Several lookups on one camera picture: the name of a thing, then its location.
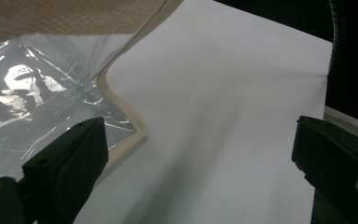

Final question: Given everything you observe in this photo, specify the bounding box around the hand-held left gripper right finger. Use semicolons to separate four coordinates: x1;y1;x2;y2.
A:
292;115;358;224

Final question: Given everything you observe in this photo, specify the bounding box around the transparent bag with beige trim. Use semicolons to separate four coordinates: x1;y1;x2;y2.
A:
0;0;185;188

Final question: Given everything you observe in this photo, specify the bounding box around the right hand-held gripper cable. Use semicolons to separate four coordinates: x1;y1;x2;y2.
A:
326;0;343;80

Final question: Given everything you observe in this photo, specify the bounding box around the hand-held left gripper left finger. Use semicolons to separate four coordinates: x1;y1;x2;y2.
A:
21;116;110;224

